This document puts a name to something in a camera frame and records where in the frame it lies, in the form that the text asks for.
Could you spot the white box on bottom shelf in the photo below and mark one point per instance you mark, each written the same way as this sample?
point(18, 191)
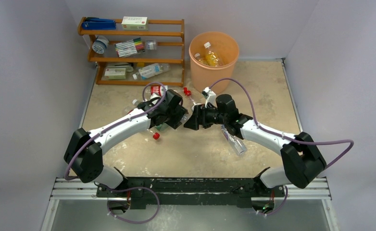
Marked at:
point(115, 73)

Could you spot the red label bottle red cap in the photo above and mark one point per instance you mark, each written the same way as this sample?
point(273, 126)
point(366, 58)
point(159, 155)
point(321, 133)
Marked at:
point(193, 98)

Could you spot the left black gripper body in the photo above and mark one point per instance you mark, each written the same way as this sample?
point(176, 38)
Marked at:
point(175, 117)

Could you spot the orange red tea bottle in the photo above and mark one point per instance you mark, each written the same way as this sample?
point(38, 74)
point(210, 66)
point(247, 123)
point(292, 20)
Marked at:
point(200, 58)

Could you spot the orange plastic bin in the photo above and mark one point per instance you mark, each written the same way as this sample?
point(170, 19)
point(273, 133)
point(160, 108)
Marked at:
point(203, 76)

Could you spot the small clear jar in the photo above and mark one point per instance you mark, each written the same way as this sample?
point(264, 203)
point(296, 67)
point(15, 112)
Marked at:
point(151, 45)

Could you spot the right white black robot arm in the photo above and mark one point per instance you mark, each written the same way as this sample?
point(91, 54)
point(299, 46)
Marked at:
point(302, 161)

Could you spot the clear bottle on shelf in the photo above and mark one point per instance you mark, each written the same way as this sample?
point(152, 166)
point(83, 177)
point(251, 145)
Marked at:
point(151, 71)

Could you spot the clear bottle purple label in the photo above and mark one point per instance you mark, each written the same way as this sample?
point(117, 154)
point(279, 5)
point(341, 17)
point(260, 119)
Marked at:
point(236, 144)

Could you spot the red label bottle near shelf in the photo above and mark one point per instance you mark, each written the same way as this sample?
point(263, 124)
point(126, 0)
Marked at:
point(160, 90)

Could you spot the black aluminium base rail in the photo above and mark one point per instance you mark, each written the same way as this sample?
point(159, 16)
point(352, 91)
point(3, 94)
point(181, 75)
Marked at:
point(142, 191)

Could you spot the wooden three-tier shelf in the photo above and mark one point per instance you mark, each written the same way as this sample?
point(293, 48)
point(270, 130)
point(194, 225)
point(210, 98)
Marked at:
point(170, 38)

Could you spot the green tinted plastic bottle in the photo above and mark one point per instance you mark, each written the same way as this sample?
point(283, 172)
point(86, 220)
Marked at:
point(161, 127)

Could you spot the blue stapler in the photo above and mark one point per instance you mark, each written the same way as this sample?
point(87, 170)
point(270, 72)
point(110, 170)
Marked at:
point(94, 23)

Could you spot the white green small box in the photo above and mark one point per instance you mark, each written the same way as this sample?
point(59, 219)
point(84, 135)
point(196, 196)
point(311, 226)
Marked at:
point(134, 23)

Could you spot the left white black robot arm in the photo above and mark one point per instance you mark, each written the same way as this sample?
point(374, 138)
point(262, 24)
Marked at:
point(84, 154)

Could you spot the blue white tape roll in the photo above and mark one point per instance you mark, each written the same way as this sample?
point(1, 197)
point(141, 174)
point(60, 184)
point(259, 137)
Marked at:
point(100, 45)

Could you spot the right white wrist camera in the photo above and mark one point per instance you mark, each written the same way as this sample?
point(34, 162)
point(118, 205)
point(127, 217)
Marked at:
point(209, 96)

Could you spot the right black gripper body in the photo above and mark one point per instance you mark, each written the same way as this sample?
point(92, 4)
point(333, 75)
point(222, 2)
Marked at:
point(199, 116)

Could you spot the pack of coloured markers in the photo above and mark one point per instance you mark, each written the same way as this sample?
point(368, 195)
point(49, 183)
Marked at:
point(129, 48)

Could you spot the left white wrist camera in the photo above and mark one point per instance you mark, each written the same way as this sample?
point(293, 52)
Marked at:
point(154, 96)

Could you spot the clear plastic bottle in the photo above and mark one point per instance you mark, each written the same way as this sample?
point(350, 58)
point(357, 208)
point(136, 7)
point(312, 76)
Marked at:
point(209, 50)

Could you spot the red label bottle left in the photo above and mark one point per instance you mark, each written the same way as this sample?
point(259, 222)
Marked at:
point(148, 133)

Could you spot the yellow juice bottle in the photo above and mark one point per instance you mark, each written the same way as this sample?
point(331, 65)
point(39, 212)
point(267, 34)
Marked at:
point(213, 60)

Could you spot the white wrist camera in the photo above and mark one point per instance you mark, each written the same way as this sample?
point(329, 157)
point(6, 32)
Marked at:
point(209, 96)
point(154, 96)

